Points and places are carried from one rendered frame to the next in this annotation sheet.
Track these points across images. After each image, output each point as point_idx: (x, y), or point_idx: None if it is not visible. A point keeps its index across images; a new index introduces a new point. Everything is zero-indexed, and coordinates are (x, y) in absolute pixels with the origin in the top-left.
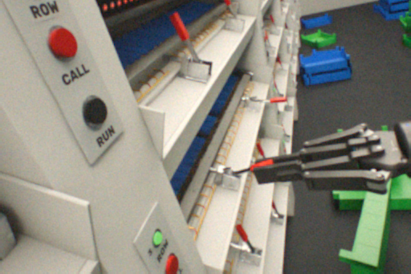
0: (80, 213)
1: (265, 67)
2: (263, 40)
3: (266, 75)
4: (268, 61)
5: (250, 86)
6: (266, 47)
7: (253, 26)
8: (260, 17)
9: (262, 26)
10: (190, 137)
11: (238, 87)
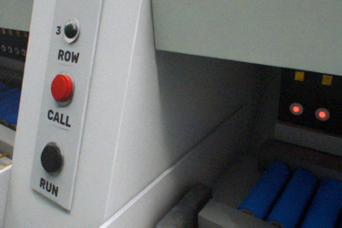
0: None
1: (10, 166)
2: (47, 82)
3: (6, 201)
4: (39, 187)
5: (9, 163)
6: (62, 129)
7: None
8: None
9: (66, 24)
10: None
11: (4, 126)
